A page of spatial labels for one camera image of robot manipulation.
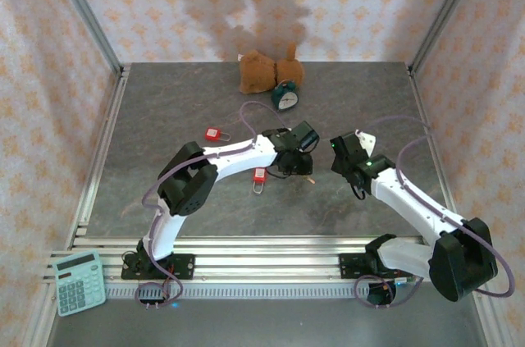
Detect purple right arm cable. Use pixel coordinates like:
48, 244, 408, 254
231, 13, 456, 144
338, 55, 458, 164
353, 114, 516, 310

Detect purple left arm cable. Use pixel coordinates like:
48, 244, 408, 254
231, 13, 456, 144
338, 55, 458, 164
135, 100, 294, 310

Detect slotted grey cable duct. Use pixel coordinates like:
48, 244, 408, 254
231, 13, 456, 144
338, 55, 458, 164
104, 284, 370, 299

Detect light teal calculator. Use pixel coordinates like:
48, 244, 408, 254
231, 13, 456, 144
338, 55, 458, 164
52, 250, 107, 318

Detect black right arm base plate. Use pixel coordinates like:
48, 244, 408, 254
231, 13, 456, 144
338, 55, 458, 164
339, 253, 385, 281

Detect aluminium corner post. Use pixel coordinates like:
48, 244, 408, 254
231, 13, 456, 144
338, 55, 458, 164
409, 0, 489, 73
43, 0, 124, 75

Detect teal alarm clock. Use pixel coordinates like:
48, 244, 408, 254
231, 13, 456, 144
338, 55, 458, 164
271, 80, 299, 112

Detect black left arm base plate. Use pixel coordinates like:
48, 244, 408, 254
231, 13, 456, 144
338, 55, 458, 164
121, 253, 194, 281

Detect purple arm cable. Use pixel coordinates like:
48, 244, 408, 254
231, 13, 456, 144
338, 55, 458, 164
353, 114, 516, 310
135, 100, 294, 310

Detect aluminium side rail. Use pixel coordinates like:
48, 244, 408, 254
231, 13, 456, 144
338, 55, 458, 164
71, 66, 131, 248
407, 63, 459, 217

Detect red padlock with danger label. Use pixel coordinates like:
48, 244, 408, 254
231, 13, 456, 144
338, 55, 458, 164
252, 167, 268, 196

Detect red padlock with white label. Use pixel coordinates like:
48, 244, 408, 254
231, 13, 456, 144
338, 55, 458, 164
204, 127, 231, 143

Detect brown plush toy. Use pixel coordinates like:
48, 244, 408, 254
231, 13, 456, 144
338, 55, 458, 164
239, 41, 307, 96

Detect aluminium front rails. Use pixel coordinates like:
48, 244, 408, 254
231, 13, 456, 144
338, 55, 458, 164
43, 235, 427, 285

